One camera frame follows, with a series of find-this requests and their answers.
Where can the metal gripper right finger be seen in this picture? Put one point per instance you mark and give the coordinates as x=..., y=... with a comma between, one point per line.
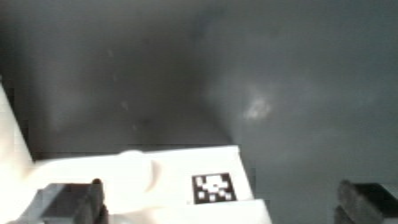
x=369, y=203

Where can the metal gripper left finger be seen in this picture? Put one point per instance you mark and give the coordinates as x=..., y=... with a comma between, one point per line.
x=68, y=203

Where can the white drawer cabinet box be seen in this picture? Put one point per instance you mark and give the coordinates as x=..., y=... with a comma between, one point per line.
x=15, y=164

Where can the white drawer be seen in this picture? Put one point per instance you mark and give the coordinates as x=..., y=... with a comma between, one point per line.
x=170, y=187

